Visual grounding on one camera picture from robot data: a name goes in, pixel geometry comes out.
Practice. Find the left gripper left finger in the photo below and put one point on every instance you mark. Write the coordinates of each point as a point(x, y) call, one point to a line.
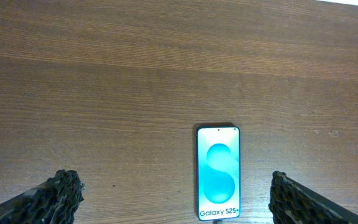
point(54, 201)

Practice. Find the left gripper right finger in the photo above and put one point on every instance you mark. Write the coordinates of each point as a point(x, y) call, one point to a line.
point(293, 203)

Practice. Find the blue screen Galaxy smartphone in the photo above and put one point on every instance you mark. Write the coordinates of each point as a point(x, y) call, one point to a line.
point(218, 159)

